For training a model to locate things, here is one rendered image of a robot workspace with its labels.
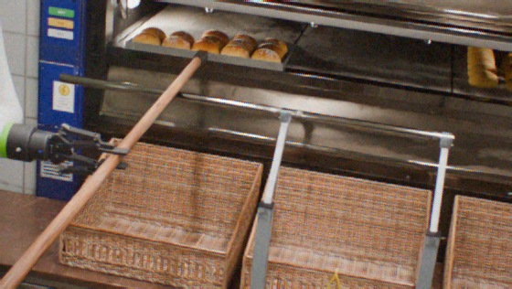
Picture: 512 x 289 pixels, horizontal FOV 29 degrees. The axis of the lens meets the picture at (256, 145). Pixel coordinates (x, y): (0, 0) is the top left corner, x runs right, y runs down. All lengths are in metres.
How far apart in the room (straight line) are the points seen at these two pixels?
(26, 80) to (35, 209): 0.46
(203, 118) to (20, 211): 0.73
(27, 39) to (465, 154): 1.56
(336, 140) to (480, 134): 0.48
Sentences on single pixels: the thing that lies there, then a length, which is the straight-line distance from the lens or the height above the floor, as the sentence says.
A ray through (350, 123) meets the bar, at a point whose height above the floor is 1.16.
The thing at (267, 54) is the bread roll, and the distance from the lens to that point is 3.34.
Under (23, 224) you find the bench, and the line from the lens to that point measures 3.51.
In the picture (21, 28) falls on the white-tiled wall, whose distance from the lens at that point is 3.57.
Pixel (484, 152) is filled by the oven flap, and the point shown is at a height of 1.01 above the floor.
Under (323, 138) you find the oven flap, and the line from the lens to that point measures 3.37.
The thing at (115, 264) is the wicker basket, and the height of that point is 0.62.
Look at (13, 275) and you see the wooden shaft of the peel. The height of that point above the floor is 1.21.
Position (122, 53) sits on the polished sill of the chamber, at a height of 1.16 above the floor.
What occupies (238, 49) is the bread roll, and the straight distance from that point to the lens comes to 3.36.
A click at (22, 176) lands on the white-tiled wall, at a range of 3.75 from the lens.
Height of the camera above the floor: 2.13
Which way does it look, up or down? 21 degrees down
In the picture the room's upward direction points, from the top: 6 degrees clockwise
